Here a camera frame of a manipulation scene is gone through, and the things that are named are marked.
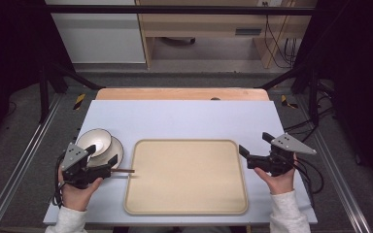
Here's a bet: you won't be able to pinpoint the cream plate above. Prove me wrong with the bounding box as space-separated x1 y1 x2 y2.
86 135 125 169

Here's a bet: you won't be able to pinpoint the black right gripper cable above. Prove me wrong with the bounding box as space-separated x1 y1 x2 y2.
291 156 325 196

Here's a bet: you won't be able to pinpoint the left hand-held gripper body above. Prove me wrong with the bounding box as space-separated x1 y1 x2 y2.
60 142 113 190

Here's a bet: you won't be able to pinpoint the white board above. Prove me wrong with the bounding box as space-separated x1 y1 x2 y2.
43 99 319 226

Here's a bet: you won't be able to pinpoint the cream bowl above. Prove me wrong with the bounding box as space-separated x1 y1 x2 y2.
76 127 113 159

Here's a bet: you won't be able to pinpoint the wooden desk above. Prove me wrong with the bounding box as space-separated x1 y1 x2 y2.
135 0 318 70

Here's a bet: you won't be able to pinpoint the beige tray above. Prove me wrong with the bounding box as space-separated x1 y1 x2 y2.
123 139 250 216

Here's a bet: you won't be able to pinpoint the person's right hand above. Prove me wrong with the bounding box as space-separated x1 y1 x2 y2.
254 153 297 196

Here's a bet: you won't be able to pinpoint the black hanging cables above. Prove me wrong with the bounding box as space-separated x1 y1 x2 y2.
262 1 298 70

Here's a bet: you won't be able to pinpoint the aluminium rail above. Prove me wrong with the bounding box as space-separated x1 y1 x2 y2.
0 92 63 233
295 96 373 233

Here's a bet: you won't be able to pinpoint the black horizontal frame bar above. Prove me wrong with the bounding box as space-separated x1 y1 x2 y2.
44 4 316 17

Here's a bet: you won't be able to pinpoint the person's left hand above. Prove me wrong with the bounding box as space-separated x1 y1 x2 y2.
57 166 104 213

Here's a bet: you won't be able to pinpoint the black floor cables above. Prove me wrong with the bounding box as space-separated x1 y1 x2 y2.
284 80 337 138

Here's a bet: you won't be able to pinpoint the black curtain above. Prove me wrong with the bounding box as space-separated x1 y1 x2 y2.
0 0 76 150
293 0 373 197

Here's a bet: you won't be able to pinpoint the black metal stand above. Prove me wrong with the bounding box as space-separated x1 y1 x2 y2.
38 62 107 124
254 63 321 128

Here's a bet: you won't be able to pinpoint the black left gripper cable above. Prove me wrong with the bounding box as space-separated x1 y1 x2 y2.
51 150 67 209

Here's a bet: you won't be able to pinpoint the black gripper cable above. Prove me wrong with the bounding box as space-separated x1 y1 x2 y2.
51 150 67 209
291 156 325 196

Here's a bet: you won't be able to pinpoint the white cabinet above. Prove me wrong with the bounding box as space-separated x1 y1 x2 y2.
44 0 147 64

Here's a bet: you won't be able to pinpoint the wooden table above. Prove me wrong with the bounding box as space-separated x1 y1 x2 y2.
95 87 270 102

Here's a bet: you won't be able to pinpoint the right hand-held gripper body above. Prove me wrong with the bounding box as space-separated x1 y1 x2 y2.
247 133 318 178

